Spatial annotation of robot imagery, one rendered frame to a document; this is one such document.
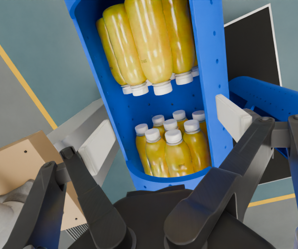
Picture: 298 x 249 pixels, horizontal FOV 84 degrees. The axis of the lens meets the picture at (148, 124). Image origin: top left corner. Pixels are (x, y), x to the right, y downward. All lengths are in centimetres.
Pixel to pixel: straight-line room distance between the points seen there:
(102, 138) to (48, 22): 163
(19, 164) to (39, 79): 127
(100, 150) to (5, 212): 53
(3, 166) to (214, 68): 71
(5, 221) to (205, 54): 65
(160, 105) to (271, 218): 237
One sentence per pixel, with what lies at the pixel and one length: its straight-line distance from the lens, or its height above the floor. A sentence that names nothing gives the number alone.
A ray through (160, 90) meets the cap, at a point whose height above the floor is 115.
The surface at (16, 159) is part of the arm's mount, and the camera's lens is 71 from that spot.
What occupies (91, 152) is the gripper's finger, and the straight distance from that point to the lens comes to 16.
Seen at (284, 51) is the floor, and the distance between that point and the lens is 176.
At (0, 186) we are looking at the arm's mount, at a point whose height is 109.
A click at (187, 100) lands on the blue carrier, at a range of 55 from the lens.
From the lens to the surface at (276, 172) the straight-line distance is 202.
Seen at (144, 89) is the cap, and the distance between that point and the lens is 39.
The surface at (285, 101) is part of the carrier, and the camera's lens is 92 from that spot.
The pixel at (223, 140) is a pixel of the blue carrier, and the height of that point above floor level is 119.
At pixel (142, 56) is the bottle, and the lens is 34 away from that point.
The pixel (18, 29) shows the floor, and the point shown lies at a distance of 193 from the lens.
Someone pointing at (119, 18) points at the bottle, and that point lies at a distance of 38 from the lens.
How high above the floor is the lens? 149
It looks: 66 degrees down
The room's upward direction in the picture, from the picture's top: 168 degrees counter-clockwise
